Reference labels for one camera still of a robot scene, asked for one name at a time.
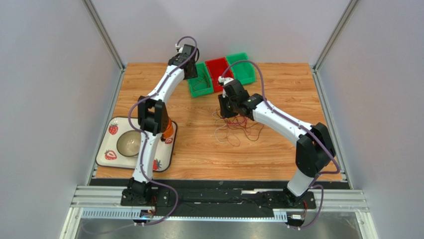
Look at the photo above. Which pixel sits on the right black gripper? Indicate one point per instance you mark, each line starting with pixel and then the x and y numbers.
pixel 226 108

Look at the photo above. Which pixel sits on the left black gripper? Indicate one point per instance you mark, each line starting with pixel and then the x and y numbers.
pixel 194 73

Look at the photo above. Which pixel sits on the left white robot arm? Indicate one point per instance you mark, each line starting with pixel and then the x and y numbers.
pixel 153 121

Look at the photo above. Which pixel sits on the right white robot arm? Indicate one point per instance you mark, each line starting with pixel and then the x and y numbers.
pixel 314 147

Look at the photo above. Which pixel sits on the left green bin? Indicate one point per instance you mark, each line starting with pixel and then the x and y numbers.
pixel 202 85

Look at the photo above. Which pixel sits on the green bin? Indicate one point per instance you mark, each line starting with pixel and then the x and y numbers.
pixel 202 85
pixel 244 71

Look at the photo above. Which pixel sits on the red bin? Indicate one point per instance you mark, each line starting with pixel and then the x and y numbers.
pixel 215 68

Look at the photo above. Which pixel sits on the right green bin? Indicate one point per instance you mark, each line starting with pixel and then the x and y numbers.
pixel 244 71

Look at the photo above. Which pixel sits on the orange plastic cup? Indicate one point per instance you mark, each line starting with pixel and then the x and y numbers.
pixel 168 133

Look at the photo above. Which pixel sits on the grey bowl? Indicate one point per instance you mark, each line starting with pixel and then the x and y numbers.
pixel 129 143

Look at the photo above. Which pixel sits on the strawberry pattern tray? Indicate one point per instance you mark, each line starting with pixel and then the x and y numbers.
pixel 109 156

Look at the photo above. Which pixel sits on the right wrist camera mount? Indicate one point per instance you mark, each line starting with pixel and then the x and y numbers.
pixel 223 81

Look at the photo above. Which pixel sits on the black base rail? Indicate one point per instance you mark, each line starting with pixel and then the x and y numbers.
pixel 225 191

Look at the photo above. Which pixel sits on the aluminium frame rail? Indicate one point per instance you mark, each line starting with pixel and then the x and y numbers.
pixel 100 202

